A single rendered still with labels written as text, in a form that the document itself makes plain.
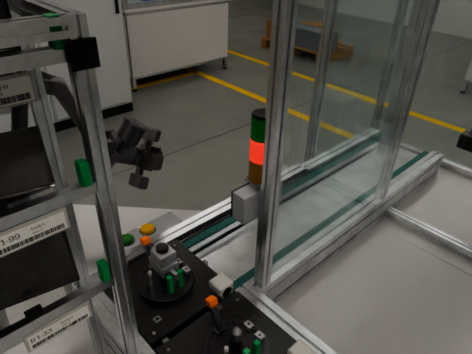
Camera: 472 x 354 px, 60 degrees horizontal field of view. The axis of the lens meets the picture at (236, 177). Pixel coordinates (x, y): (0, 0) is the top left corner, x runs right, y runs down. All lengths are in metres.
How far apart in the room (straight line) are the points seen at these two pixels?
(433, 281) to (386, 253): 0.15
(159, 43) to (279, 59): 4.29
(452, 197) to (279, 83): 1.15
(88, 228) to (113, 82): 2.92
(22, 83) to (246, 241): 0.93
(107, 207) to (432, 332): 0.92
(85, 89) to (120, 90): 3.84
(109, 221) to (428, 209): 1.30
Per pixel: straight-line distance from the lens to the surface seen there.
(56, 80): 1.08
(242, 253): 1.21
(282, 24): 0.73
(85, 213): 1.52
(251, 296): 1.04
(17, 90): 0.44
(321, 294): 1.21
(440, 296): 1.32
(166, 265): 0.98
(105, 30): 4.11
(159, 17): 4.96
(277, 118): 0.78
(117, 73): 4.24
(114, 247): 0.58
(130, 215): 1.47
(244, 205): 0.87
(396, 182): 1.57
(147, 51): 4.94
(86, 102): 0.47
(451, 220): 1.63
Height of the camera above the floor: 1.74
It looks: 33 degrees down
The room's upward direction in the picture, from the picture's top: 2 degrees clockwise
